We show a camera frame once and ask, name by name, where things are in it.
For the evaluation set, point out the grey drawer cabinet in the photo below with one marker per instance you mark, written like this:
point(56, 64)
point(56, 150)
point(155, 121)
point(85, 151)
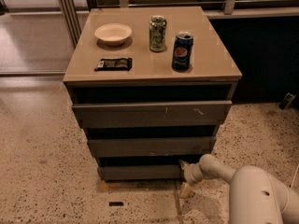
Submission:
point(212, 75)

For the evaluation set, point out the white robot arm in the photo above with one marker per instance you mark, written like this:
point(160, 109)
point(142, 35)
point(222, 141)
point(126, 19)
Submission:
point(255, 196)

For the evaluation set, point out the small dark floor object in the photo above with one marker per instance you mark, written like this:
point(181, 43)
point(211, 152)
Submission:
point(287, 101)

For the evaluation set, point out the dark snack packet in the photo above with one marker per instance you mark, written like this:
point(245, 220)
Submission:
point(116, 64)

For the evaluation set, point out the green soda can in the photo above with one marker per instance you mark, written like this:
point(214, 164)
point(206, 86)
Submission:
point(157, 28)

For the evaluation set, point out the grey bottom drawer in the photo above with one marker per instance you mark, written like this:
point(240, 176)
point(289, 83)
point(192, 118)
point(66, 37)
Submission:
point(141, 172)

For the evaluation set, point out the grey top drawer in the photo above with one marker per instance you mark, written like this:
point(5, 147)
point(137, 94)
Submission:
point(158, 114)

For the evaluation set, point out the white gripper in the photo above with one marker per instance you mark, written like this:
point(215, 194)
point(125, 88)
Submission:
point(189, 174)

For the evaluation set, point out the grey drawer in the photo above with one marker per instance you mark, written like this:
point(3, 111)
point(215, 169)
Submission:
point(145, 147)
point(141, 172)
point(158, 114)

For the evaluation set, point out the grey middle drawer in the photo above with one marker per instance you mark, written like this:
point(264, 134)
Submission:
point(145, 147)

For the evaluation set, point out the blue Pepsi can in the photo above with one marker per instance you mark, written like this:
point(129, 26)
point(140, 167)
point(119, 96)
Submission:
point(182, 51)

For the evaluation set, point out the metal door frame post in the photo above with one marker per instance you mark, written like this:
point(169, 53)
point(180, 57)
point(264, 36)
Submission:
point(71, 20)

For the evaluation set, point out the white bowl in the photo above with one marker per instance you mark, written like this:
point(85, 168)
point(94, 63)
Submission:
point(113, 34)

